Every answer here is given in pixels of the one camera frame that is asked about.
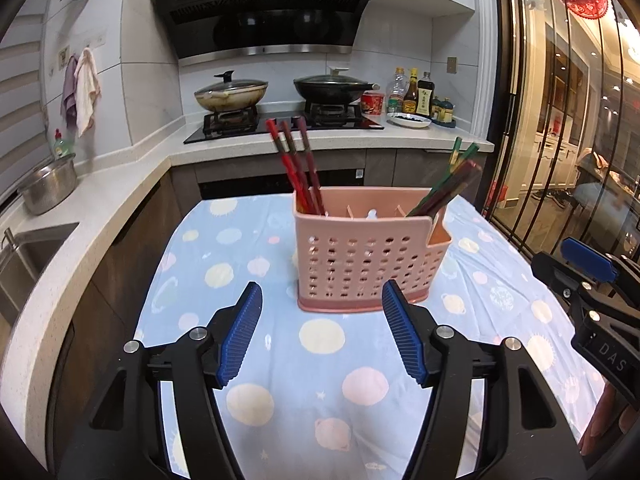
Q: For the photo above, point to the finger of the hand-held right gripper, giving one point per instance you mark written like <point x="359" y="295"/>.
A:
<point x="587" y="258"/>
<point x="552" y="270"/>

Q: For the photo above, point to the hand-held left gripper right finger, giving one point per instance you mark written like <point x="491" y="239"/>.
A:
<point x="404" y="335"/>

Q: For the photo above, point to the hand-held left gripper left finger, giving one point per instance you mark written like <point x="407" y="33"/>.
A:
<point x="240" y="332"/>

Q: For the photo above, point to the pink perforated utensil holder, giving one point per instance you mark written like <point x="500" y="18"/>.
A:
<point x="367" y="255"/>

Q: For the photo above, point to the dark brown chopstick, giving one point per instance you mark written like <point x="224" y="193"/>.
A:
<point x="450" y="185"/>

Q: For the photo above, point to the dark twisted chopstick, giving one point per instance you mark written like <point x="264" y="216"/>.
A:
<point x="462" y="160"/>

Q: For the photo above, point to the red chopstick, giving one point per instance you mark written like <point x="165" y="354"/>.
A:
<point x="287" y="165"/>
<point x="297" y="160"/>

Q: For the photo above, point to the dark purple chopstick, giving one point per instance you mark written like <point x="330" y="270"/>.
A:
<point x="309" y="160"/>

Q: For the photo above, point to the person's right hand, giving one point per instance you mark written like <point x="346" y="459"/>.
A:
<point x="600" y="422"/>

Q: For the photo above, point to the blue printed cloth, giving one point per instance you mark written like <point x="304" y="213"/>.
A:
<point x="310" y="385"/>

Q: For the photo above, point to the glass sliding door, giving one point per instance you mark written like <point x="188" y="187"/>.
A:
<point x="560" y="110"/>

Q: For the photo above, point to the small seasoning jars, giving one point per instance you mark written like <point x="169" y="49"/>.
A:
<point x="443" y="112"/>

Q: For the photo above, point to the white plate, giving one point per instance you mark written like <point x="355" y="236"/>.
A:
<point x="409" y="120"/>

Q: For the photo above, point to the black gas stove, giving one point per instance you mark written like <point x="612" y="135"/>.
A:
<point x="280" y="122"/>

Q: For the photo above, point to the dark sauce bottle yellow label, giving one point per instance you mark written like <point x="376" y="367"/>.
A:
<point x="424" y="97"/>

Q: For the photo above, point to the stainless steel sink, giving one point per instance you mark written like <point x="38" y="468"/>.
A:
<point x="30" y="270"/>

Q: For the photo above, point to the brown sauce bottle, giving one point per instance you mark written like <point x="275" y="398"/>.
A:
<point x="410" y="95"/>

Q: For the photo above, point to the red instant noodle cup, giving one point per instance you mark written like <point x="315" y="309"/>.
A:
<point x="372" y="103"/>

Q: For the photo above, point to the clear plastic bottle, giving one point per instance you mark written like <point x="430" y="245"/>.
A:
<point x="396" y="92"/>

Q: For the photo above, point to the beige pan with glass lid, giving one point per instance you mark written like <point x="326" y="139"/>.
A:
<point x="230" y="95"/>

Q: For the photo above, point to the stainless steel pot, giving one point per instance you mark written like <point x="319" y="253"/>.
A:
<point x="47" y="187"/>

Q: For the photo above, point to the metal faucet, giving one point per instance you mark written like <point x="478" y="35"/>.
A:
<point x="10" y="242"/>

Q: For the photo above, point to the green dish soap bottle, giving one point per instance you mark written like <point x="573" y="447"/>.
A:
<point x="61" y="146"/>

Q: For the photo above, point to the black wok with lid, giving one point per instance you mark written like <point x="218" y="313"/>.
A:
<point x="330" y="87"/>

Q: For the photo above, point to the white hanging towel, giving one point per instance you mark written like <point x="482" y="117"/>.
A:
<point x="87" y="90"/>

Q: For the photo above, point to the purple hanging towel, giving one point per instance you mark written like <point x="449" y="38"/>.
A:
<point x="69" y="90"/>

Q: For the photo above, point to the white window blind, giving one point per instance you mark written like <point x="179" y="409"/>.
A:
<point x="22" y="110"/>

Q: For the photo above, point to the black range hood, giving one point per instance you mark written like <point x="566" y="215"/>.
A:
<point x="270" y="5"/>

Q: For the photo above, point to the dark wall socket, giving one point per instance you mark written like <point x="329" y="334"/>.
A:
<point x="452" y="65"/>

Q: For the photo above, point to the light wall socket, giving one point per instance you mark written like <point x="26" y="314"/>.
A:
<point x="63" y="56"/>

